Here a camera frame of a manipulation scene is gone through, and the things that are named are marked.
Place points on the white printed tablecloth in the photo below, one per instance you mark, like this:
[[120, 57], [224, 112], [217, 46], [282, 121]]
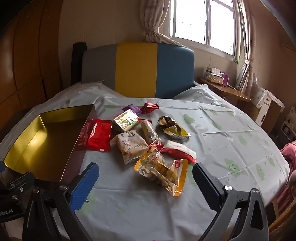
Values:
[[231, 129]]

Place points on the white shelf unit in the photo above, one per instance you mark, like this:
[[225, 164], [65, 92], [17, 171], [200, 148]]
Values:
[[289, 125]]

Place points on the white and red snack packet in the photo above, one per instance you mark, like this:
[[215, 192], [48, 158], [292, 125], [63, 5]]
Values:
[[178, 148]]

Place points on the wooden side table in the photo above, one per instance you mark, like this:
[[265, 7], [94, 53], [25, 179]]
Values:
[[231, 92]]

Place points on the green cracker packet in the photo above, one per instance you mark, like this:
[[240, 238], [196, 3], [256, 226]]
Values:
[[126, 120]]

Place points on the patterned tissue box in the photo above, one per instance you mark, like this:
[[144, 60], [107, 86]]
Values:
[[214, 77]]

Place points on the grey yellow blue headboard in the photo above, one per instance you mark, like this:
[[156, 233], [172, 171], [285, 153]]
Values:
[[136, 69]]

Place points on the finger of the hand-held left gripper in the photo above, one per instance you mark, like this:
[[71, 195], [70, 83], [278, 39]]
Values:
[[16, 179]]

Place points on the white framed window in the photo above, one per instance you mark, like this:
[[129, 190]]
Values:
[[192, 20]]

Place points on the wicker chair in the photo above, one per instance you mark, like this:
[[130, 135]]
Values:
[[284, 227]]

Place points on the cloth covered white cabinet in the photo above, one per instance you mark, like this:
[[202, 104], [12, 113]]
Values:
[[261, 104]]

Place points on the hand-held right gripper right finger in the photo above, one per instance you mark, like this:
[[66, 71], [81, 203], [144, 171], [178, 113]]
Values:
[[205, 186]]

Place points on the pink cloth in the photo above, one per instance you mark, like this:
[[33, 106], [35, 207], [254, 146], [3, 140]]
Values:
[[290, 157]]

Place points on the tied cream curtain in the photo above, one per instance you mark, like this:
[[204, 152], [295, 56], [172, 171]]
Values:
[[152, 23]]

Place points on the long orange biscuit bar packet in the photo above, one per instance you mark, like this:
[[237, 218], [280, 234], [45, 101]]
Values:
[[148, 132]]

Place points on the gold tin box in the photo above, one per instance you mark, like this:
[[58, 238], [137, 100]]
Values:
[[46, 139]]

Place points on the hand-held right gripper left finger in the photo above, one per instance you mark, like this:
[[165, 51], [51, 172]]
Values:
[[83, 188]]

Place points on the red foil candy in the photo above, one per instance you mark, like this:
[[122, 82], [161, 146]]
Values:
[[149, 107]]

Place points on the purple candy wrapper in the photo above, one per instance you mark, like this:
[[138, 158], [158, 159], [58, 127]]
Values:
[[131, 108]]

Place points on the beige pastry packet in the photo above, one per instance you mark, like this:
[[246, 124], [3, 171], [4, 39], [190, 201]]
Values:
[[129, 146]]

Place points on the small purple box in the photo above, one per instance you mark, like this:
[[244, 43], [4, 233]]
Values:
[[225, 80]]

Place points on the gold snack packet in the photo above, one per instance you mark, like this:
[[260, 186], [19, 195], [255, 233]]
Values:
[[171, 128]]

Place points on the wooden wardrobe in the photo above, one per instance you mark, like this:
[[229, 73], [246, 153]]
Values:
[[27, 58]]

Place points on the cream curtain with tie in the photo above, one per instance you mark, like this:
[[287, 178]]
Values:
[[247, 46]]

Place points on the orange clear cracker packet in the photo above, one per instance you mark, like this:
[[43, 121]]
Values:
[[157, 169]]

